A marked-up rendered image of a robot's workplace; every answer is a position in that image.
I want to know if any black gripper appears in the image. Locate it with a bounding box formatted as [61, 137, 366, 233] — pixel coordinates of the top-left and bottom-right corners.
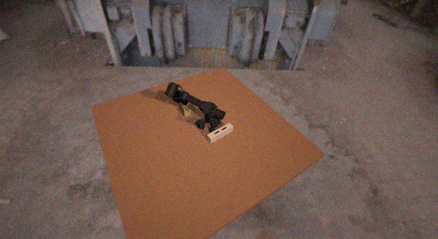
[196, 114, 214, 130]

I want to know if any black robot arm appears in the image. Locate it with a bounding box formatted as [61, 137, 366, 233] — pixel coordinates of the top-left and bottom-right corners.
[165, 82, 226, 128]

